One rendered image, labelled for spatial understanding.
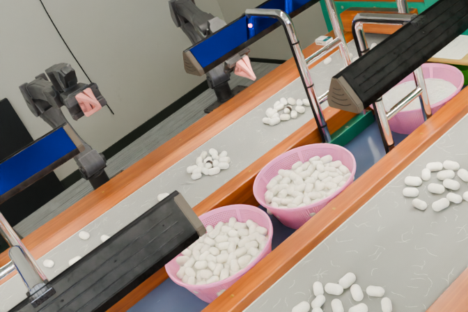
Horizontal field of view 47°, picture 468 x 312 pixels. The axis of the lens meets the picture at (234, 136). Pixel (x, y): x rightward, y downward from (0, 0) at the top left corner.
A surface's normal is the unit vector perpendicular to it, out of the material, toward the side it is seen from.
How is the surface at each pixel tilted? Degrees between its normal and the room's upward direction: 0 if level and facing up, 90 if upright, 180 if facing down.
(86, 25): 90
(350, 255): 0
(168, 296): 0
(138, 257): 58
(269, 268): 0
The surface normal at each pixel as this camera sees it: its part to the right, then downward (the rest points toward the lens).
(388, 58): 0.28, -0.26
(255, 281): -0.36, -0.82
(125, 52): 0.62, 0.16
